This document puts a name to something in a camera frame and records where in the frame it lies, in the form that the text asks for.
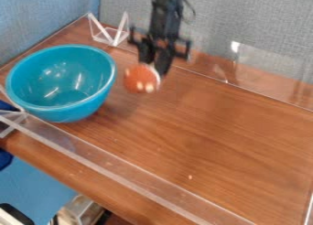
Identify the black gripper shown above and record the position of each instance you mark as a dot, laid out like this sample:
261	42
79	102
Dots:
159	49

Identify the clear acrylic back barrier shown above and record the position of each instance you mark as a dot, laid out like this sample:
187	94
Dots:
272	86

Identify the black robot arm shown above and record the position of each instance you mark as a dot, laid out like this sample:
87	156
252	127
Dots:
165	19

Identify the dark blue object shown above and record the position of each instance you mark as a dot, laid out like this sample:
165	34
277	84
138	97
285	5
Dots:
5	156

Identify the clear acrylic barrier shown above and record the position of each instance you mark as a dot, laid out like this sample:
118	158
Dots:
272	86
175	198

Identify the clear acrylic corner bracket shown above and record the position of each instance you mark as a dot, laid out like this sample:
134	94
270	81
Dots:
108	35

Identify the metal box under table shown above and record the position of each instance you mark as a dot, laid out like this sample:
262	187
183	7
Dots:
80	211

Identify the black white object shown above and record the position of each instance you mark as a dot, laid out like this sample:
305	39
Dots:
12	217

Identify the brown white plush mushroom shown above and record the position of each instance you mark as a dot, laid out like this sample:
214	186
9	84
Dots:
141	79

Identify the clear acrylic front barrier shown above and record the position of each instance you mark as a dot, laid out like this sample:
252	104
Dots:
175	198

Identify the clear acrylic left bracket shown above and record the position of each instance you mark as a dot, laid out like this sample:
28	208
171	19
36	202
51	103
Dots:
15	117

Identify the blue bowl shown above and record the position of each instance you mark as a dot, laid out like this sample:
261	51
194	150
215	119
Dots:
60	83

